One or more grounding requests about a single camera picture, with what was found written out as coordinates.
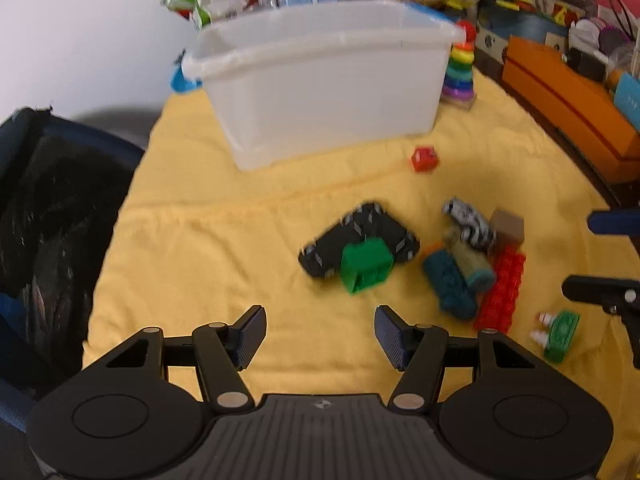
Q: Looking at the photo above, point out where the pink card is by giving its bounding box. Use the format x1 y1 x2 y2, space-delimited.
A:
596 0 640 41

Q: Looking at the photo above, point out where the blue plastic lid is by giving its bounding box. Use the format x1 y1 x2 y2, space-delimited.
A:
171 50 204 94

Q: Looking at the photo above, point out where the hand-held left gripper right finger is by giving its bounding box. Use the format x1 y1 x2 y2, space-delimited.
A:
375 304 546 415

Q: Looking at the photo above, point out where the green toy block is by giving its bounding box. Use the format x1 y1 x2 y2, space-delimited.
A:
340 238 394 295

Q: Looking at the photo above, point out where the zebra striped toy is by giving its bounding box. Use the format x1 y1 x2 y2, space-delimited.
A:
442 198 497 253

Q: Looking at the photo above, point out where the red toy cube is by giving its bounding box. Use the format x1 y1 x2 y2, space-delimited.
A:
411 146 440 173

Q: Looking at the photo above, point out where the brown toy block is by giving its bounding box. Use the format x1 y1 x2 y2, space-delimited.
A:
489 209 525 248

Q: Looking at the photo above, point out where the yellow cloth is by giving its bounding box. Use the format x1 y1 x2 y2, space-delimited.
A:
82 67 640 480

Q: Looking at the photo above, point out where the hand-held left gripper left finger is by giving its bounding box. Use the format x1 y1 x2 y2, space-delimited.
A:
95 304 268 415

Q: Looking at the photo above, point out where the green toy car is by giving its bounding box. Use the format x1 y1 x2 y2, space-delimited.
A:
531 311 581 364

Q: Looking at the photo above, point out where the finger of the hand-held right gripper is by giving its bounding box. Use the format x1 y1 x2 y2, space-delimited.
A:
588 208 640 236
561 275 640 357

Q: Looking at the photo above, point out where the teal knitted toy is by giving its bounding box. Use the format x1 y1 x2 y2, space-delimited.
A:
422 250 480 320

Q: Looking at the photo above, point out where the black toy road piece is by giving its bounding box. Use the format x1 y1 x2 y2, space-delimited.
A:
298 202 421 281

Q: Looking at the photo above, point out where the dark blue toy box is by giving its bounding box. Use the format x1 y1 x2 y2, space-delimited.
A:
475 0 586 61

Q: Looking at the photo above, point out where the white plastic container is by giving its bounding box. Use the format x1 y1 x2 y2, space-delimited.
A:
181 0 466 172

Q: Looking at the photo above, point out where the olive and blue toy cylinder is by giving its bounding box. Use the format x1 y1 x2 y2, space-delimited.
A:
442 225 496 293

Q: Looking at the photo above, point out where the rainbow ring stacking toy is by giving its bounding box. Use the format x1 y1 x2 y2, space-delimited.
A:
441 21 479 109

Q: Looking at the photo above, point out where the orange box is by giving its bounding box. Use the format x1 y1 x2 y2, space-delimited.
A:
501 36 640 184

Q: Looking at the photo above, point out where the red studded toy brick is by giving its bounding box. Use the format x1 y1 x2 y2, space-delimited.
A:
473 245 527 335

